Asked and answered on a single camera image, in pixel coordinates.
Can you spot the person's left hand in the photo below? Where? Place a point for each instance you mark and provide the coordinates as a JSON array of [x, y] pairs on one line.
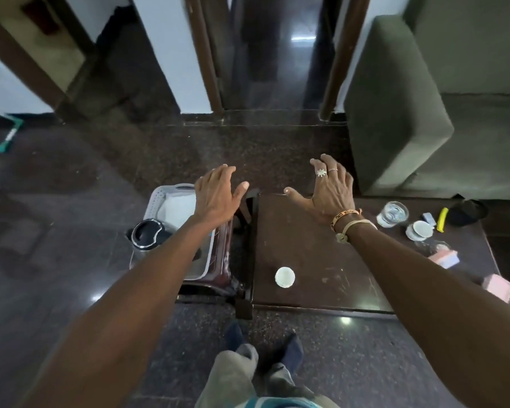
[[214, 199]]

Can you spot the clear drinking glass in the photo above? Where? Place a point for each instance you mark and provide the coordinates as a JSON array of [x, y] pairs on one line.
[[392, 214]]

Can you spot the black kettle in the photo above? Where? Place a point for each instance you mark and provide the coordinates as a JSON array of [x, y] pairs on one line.
[[146, 234]]

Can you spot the small white cup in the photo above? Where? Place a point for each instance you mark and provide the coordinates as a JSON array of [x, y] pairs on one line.
[[284, 277]]

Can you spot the pink sponge block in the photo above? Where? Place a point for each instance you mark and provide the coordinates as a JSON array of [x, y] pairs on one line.
[[445, 258]]

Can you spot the person's teal shirt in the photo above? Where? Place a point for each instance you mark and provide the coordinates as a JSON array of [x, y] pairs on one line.
[[280, 403]]

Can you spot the person's grey trousers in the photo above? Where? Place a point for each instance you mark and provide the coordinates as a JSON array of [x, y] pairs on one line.
[[242, 378]]

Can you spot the white cup with saucer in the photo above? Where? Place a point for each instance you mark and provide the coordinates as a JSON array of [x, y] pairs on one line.
[[419, 230]]

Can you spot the dark blue sock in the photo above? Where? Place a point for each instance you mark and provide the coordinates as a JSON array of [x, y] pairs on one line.
[[291, 350], [234, 334]]

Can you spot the brown wooden door frame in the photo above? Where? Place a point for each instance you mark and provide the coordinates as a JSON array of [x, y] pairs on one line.
[[204, 55]]

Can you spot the person's right thumb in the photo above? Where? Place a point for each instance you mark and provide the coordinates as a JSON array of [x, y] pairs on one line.
[[295, 196]]

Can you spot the teal framed wiper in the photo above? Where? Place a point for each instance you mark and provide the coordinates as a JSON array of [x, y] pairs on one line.
[[2, 133]]

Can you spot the person's left thumb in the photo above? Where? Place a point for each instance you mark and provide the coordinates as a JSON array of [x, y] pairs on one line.
[[240, 192]]

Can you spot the beige thread wristband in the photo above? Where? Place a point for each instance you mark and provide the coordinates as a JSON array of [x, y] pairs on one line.
[[357, 225]]

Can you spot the dark brown low table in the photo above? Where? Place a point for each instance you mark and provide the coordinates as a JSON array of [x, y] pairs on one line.
[[323, 259]]

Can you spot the person's right middle finger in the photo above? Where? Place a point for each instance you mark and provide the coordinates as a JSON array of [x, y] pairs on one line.
[[330, 163]]

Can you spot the white plastic basket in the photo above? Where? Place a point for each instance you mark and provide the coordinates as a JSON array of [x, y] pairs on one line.
[[161, 199]]

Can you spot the person's right forearm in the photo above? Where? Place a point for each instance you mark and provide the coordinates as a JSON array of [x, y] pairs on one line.
[[442, 310]]

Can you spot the small grey-blue block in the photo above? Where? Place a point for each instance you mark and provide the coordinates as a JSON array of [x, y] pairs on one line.
[[429, 218]]

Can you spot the person's left forearm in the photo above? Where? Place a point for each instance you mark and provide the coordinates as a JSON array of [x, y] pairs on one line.
[[144, 301]]

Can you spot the clear glass tumbler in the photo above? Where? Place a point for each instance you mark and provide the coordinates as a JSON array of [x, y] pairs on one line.
[[431, 247]]

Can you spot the maroon plastic stool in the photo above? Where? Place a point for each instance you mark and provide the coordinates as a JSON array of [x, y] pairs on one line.
[[223, 259]]

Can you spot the brown wooden door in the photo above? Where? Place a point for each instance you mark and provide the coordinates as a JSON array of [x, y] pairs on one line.
[[29, 46]]

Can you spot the pink box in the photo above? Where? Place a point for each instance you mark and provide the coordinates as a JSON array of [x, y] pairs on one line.
[[497, 288]]

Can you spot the green sofa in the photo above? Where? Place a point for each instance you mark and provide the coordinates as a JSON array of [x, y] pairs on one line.
[[442, 110]]

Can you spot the person's right hand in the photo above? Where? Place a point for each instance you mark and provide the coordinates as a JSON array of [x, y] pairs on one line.
[[331, 195]]

